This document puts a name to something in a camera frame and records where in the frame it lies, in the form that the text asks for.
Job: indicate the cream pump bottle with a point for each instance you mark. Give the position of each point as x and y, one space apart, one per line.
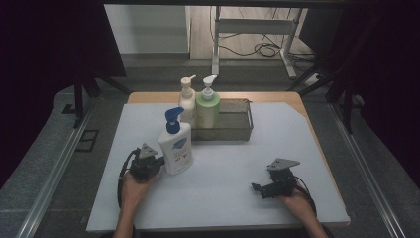
187 102

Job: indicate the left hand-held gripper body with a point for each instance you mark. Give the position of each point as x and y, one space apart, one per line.
143 163

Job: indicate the green bottle with white pump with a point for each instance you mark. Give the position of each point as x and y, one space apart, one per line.
208 109

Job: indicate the white cabinet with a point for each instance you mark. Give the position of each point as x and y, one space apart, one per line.
148 29

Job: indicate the white power strip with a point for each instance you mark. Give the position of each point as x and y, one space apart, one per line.
312 79

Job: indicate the aluminium rail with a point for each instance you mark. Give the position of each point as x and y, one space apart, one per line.
363 172
56 172

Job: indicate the black metal stand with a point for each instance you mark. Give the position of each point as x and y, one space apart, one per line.
346 99
79 99

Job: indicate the metal mesh basket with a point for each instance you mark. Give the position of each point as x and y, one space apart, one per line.
236 119

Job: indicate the white bottle with blue pump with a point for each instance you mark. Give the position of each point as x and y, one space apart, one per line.
176 148

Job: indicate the white desk frame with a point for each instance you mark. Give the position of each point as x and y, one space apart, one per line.
254 25

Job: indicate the white table mat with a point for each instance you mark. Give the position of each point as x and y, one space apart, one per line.
231 172

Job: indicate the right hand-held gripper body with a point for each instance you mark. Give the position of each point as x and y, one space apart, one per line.
282 178

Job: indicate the person's right hand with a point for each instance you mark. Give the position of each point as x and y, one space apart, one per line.
297 203

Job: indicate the dark curtain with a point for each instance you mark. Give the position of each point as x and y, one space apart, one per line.
386 82
49 66

